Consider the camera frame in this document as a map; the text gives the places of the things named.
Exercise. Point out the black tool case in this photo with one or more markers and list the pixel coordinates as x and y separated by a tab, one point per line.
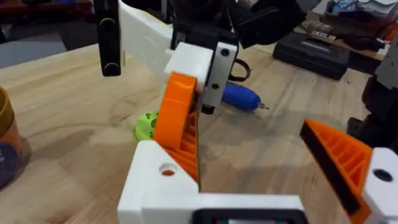
311	54

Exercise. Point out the orange ribbed wedge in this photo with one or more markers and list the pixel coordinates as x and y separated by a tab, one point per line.
188	158

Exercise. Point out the green disc with holes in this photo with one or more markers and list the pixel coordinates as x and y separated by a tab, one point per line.
144	126

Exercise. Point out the black upright wrist plate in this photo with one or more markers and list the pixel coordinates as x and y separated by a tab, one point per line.
109	40

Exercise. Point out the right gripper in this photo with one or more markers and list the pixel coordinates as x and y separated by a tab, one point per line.
143	37

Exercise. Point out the blue electric screwdriver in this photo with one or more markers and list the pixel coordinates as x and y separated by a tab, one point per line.
241	97

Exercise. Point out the heap of boxes and tools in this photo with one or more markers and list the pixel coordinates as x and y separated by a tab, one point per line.
354	25

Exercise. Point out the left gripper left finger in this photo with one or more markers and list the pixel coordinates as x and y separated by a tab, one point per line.
149	183

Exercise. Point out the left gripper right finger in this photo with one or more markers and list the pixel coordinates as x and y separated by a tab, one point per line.
348	165

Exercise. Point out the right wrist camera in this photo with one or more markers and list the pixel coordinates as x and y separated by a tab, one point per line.
267	25

